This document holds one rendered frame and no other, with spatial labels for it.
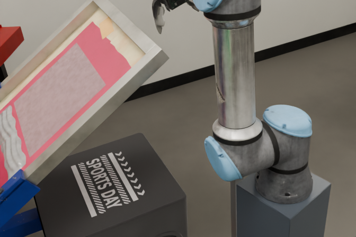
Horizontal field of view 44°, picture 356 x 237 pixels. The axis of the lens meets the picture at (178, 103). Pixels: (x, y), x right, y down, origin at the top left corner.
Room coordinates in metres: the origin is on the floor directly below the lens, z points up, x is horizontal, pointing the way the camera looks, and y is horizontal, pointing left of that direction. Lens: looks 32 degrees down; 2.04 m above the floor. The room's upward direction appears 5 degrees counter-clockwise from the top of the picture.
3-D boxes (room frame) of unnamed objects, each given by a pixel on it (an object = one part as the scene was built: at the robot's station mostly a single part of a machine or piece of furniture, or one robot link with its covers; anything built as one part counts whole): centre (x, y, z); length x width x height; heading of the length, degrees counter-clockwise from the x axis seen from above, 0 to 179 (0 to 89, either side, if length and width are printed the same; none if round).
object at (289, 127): (0.88, -0.26, 1.37); 0.13 x 0.12 x 0.14; 111
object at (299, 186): (0.88, -0.26, 1.25); 0.15 x 0.15 x 0.10
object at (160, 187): (1.23, 0.31, 0.95); 0.48 x 0.44 x 0.01; 112
